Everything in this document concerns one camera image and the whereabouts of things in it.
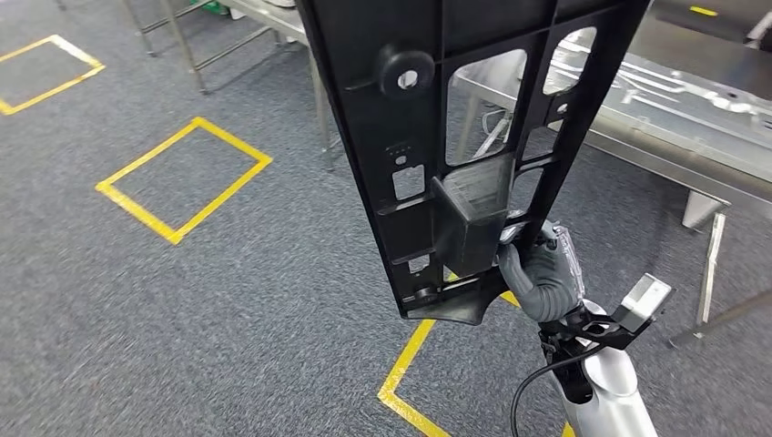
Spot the black plastic car part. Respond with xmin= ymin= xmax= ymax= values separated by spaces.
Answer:
xmin=295 ymin=0 xmax=654 ymax=327

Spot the yellow floor tape square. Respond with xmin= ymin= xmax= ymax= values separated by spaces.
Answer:
xmin=0 ymin=34 xmax=107 ymax=117
xmin=376 ymin=288 xmax=577 ymax=437

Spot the black camera cable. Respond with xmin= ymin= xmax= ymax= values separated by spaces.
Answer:
xmin=509 ymin=343 xmax=604 ymax=437

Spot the stamped silver metal plate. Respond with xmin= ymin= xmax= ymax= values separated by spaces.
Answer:
xmin=543 ymin=36 xmax=772 ymax=167

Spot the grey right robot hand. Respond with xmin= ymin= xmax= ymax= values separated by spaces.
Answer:
xmin=495 ymin=221 xmax=586 ymax=308

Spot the steel frame table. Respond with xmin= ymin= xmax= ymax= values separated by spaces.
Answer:
xmin=120 ymin=0 xmax=342 ymax=173

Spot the stainless steel workbench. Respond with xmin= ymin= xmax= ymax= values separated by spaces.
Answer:
xmin=446 ymin=0 xmax=772 ymax=351

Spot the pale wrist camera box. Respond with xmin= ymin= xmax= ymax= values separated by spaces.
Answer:
xmin=538 ymin=272 xmax=675 ymax=351

